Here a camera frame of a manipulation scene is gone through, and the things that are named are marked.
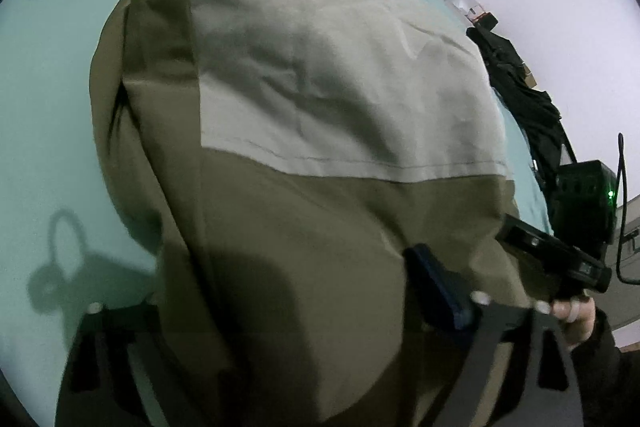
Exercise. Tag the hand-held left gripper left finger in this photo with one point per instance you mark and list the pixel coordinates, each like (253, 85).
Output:
(100, 332)

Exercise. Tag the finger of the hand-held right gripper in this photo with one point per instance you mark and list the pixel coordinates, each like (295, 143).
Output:
(525, 237)

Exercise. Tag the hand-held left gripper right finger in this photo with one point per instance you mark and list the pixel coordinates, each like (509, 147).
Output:
(440, 292)

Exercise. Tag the olive and beige jacket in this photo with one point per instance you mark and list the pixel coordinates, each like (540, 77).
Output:
(325, 82)

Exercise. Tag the person's right forearm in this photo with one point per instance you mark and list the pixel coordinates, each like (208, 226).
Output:
(610, 382)

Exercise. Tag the person's right hand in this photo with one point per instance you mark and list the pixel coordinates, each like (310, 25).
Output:
(580, 322)

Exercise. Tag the black clothing pile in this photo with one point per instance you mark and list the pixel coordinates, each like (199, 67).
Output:
(525, 107)

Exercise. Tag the small dark box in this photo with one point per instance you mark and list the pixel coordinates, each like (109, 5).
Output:
(485, 21)

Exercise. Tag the bed with green sheet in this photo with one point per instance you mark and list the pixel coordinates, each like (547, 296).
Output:
(45, 107)

